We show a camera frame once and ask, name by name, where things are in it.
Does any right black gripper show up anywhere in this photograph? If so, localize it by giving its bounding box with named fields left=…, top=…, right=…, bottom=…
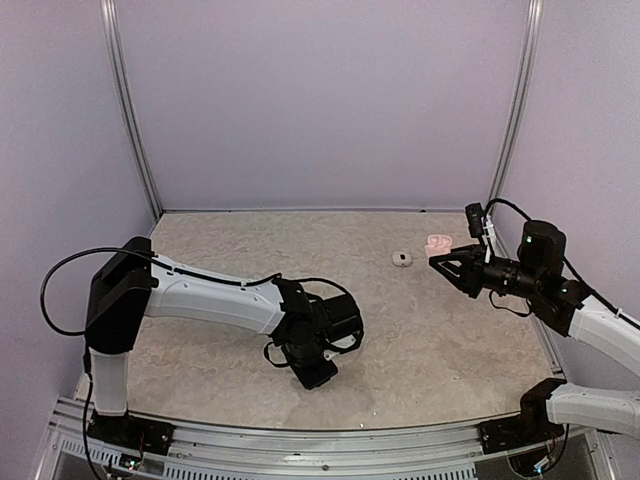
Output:
left=431, top=243, right=544, bottom=299

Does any pink round case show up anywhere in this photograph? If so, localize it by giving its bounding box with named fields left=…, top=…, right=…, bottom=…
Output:
left=425, top=234, right=453, bottom=258

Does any white earbud charging case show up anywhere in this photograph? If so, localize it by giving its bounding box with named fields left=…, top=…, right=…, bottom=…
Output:
left=392, top=252, right=413, bottom=268

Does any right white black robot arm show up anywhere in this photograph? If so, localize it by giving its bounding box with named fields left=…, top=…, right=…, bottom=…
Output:
left=429, top=220, right=639, bottom=444

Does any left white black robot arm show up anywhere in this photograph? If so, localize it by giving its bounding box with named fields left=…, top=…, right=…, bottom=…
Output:
left=84, top=237, right=364, bottom=445

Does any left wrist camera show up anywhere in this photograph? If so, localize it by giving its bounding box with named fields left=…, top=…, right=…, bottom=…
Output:
left=323, top=330, right=364, bottom=361

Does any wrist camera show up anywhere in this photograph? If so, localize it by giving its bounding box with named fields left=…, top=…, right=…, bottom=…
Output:
left=465, top=202, right=497, bottom=251
left=323, top=330, right=364, bottom=361

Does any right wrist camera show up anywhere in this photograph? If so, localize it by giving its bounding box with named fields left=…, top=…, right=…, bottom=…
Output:
left=465, top=202, right=497, bottom=251

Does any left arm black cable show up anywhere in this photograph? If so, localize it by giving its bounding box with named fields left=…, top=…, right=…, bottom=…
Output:
left=40, top=247, right=351, bottom=371

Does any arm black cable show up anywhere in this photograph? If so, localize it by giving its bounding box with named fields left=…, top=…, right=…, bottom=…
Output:
left=40, top=247, right=351, bottom=371
left=482, top=198, right=640, bottom=331

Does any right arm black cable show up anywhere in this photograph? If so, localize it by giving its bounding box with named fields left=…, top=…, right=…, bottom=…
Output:
left=482, top=198, right=640, bottom=331

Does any right aluminium post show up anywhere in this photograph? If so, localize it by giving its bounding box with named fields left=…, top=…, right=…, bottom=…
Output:
left=482, top=0, right=544, bottom=216

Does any aluminium post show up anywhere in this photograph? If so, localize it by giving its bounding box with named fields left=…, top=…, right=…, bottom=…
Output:
left=482, top=0, right=544, bottom=216
left=100, top=0, right=164, bottom=221

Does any front aluminium rail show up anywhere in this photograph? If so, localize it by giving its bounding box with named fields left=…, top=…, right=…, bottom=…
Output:
left=34, top=398, right=618, bottom=479

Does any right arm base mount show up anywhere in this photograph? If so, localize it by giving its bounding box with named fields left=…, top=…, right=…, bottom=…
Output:
left=477, top=378, right=567, bottom=454

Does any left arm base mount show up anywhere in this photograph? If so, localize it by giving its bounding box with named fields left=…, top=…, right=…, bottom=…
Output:
left=88, top=413, right=175, bottom=456

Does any left aluminium post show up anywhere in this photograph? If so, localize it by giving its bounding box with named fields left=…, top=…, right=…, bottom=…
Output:
left=100, top=0, right=164, bottom=221

